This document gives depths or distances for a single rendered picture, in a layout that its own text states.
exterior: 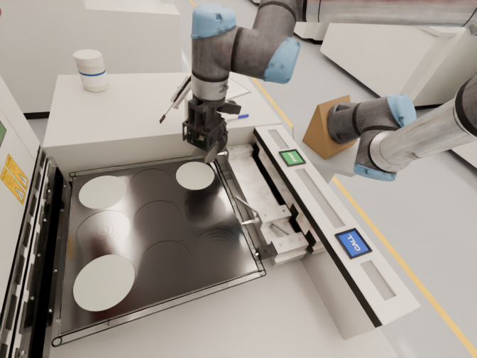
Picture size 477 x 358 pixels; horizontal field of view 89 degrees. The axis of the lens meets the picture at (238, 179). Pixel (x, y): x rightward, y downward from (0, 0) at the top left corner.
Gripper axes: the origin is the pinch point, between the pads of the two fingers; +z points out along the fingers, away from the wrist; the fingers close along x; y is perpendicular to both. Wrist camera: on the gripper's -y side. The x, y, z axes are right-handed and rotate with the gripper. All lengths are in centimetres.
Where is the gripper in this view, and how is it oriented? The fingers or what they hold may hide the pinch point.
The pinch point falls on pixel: (209, 157)
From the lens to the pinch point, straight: 68.1
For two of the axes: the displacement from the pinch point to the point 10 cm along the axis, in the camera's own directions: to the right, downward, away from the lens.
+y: -4.8, 6.0, -6.4
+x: 8.7, 4.4, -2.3
